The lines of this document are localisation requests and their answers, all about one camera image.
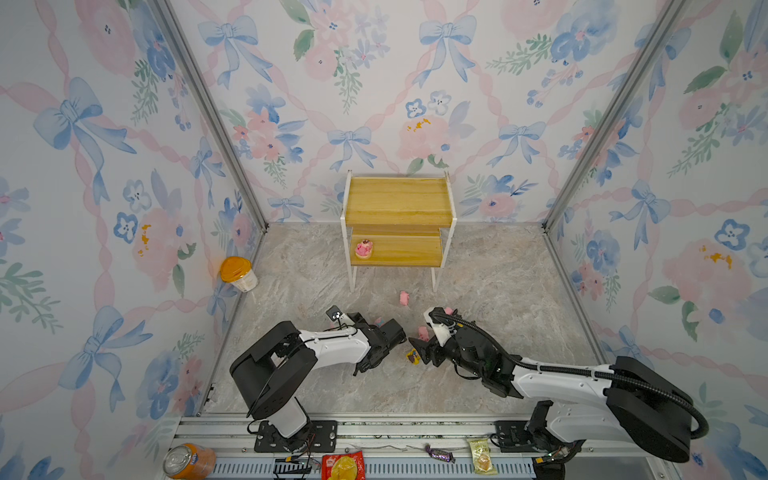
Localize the pink bear toy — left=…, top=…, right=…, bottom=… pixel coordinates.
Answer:
left=354, top=239, right=374, bottom=260

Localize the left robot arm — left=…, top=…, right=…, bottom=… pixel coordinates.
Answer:
left=229, top=305, right=406, bottom=440

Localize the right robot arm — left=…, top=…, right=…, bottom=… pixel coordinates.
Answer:
left=409, top=307, right=710, bottom=463

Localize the yellow bear toy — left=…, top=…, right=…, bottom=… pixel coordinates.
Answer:
left=406, top=349, right=421, bottom=365

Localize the green snack packet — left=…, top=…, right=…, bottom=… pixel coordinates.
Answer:
left=467, top=438, right=498, bottom=475

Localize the purple wrapped candy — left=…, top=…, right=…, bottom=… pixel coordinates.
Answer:
left=424, top=444, right=456, bottom=464

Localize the wooden two-tier shelf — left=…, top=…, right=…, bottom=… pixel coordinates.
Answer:
left=339, top=171, right=458, bottom=290

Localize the red snack packet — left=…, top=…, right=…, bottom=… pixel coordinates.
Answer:
left=321, top=451, right=366, bottom=480

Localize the orange soda can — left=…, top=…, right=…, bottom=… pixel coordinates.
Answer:
left=162, top=443, right=217, bottom=480

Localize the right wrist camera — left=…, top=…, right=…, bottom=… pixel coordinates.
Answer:
left=424, top=307, right=458, bottom=347

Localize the aluminium rail base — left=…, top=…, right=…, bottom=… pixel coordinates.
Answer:
left=172, top=413, right=683, bottom=479

